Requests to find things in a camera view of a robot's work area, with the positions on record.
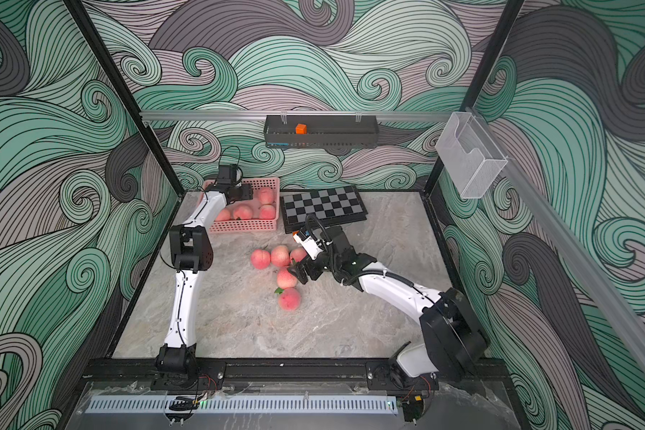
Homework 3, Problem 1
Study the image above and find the black frame post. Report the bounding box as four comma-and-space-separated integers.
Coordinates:
424, 1, 524, 196
63, 0, 186, 198

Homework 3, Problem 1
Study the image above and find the aluminium wall rail back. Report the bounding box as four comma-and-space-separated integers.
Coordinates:
140, 109, 453, 123

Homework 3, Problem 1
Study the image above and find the black frame post left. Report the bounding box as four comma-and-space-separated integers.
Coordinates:
63, 0, 186, 198

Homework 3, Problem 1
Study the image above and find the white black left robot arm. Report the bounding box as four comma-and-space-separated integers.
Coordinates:
156, 164, 253, 389

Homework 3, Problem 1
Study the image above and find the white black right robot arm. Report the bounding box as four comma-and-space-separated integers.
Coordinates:
288, 226, 489, 387

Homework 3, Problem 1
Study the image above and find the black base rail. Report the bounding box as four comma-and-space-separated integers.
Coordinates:
82, 358, 513, 393

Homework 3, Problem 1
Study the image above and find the black folding chess board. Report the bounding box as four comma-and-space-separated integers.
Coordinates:
279, 186, 367, 233

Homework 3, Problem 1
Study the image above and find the peach with leaf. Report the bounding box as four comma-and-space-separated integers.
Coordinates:
290, 247, 307, 263
259, 204, 278, 220

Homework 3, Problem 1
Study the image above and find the black frame post right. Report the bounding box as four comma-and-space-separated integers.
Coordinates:
424, 1, 524, 196

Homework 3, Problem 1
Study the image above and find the peach cracked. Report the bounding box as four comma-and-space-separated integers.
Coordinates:
275, 288, 301, 311

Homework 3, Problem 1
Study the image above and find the aluminium wall rail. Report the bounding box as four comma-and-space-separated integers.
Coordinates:
465, 107, 645, 374
140, 109, 453, 123

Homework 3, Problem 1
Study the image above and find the white vented cable duct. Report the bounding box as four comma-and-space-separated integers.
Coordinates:
84, 394, 399, 415

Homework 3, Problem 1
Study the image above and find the pink perforated plastic basket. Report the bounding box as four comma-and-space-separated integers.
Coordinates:
208, 177, 280, 234

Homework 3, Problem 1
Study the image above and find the aluminium wall rail right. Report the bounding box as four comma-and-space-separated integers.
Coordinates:
465, 107, 645, 374

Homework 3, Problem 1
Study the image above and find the clear acrylic wall holder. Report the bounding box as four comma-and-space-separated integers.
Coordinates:
435, 112, 507, 200

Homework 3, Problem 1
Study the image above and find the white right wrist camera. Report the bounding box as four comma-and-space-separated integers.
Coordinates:
292, 230, 325, 260

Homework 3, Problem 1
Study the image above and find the peach with leaf back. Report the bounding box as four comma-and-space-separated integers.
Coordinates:
259, 204, 278, 220

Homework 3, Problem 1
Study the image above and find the peach pale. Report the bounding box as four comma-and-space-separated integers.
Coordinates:
271, 245, 290, 268

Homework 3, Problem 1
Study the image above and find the black wall shelf tray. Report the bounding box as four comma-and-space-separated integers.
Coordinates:
263, 116, 380, 152

